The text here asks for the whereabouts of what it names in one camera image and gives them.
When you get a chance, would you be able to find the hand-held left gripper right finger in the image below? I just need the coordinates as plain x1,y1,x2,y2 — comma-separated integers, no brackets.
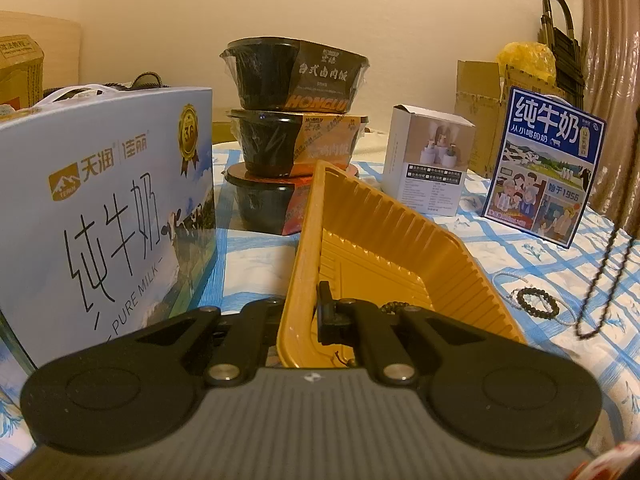
317,280,502,387

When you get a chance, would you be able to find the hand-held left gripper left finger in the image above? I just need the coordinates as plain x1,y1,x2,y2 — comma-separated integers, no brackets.
125,298,287,387

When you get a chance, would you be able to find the golden plastic tray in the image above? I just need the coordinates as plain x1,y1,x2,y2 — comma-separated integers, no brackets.
276,159,529,369

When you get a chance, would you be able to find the dark bead bracelet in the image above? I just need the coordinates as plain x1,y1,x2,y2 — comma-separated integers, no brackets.
516,287,560,320

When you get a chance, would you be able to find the white bead bracelet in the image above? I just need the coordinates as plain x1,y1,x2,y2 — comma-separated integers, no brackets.
492,271,576,329

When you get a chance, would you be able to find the long dark bead necklace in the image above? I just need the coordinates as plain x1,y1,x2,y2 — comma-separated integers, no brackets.
575,212,637,341

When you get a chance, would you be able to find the black instant bowl red label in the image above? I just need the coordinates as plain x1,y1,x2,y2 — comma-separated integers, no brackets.
223,162,361,237

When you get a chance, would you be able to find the small white product box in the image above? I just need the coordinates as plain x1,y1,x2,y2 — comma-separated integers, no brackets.
382,104,477,218

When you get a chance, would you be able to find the black instant bowl orange label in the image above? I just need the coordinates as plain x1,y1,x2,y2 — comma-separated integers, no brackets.
227,107,372,179

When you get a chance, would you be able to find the large light blue milk box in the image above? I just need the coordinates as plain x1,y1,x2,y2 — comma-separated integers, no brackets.
0,85,219,374

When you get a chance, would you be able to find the wooden chair back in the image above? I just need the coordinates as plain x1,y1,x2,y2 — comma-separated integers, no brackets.
212,120,242,147

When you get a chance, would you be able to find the black instant bowl dark label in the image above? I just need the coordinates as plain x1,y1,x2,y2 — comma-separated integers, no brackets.
220,36,372,111

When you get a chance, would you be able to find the dark blue milk carton box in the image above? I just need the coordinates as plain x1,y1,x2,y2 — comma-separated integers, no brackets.
482,85,609,249

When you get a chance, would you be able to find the yellow plastic bag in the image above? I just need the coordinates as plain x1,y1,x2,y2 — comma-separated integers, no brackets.
497,40,557,82

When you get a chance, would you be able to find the red white cloth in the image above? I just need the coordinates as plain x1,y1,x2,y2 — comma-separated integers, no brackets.
589,440,640,480

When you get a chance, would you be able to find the light wooden board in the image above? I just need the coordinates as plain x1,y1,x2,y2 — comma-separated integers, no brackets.
0,10,82,92

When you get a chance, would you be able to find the printed brown cardboard box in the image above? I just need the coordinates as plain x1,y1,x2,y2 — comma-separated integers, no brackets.
0,35,45,111

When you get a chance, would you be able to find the beige striped curtain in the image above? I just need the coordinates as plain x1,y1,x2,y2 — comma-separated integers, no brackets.
575,0,640,241

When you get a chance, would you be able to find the black metal folding frame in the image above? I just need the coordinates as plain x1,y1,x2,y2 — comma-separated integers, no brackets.
538,0,586,99

